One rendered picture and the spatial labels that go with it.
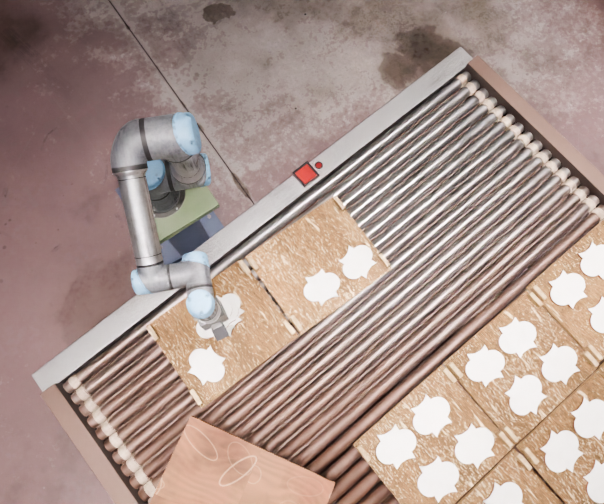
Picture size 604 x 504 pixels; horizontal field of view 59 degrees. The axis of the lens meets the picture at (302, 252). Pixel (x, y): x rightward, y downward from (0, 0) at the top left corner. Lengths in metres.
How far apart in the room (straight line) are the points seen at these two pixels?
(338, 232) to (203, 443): 0.86
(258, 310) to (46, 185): 1.79
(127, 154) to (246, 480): 1.04
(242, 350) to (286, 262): 0.35
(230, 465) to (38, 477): 1.49
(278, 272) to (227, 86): 1.68
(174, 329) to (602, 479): 1.52
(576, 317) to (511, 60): 1.96
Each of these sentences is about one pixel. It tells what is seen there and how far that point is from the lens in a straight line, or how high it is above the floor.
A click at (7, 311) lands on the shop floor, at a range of 3.25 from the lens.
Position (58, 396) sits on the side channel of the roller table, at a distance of 2.05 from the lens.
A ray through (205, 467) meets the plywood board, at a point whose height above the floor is 1.04.
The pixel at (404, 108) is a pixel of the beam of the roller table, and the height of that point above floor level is 0.92.
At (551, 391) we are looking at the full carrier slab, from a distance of 2.09.
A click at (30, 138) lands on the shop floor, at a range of 3.53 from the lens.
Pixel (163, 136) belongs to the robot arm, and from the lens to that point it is 1.51.
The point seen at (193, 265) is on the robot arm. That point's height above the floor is 1.34.
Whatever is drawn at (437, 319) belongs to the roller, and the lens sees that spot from 2.00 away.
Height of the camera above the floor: 2.83
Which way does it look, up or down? 75 degrees down
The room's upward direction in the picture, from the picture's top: 2 degrees clockwise
